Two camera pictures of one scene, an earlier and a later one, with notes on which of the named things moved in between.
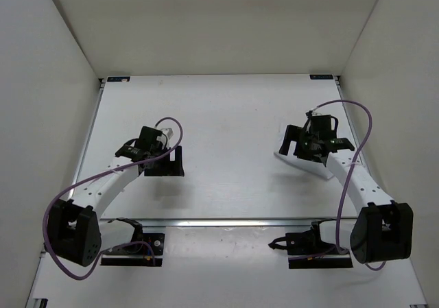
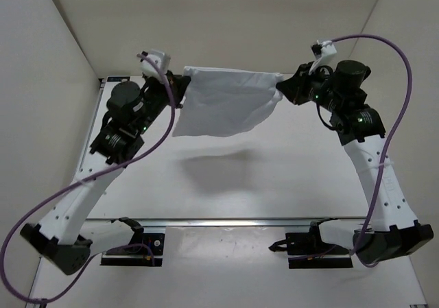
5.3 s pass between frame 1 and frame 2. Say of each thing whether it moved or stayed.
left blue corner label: stayed
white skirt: moved
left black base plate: stayed
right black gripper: moved
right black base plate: stayed
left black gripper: moved
